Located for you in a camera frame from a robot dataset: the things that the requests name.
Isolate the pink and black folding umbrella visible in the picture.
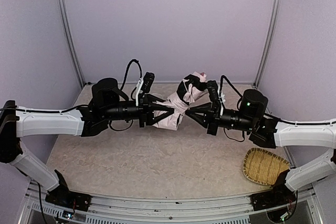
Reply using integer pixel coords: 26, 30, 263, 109
153, 72, 207, 131

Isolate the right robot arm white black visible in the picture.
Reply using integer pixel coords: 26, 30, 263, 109
186, 89, 335, 195

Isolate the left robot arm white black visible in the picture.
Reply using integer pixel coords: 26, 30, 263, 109
1, 77, 174, 198

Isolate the woven bamboo tray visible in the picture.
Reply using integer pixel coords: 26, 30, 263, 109
243, 147, 290, 186

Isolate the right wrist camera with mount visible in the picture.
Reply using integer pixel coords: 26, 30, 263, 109
206, 80, 225, 116

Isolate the right aluminium corner post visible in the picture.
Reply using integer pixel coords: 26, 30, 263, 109
254, 0, 281, 89

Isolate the aluminium corner post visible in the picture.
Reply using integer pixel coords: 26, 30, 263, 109
57, 0, 86, 88
254, 0, 281, 89

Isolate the aluminium front rail frame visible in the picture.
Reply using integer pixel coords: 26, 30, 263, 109
18, 187, 323, 224

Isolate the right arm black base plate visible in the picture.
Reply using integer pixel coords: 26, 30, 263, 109
251, 190, 297, 211

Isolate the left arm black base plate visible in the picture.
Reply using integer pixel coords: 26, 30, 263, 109
45, 191, 91, 212

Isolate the left aluminium corner post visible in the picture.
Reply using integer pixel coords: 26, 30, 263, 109
57, 0, 86, 88

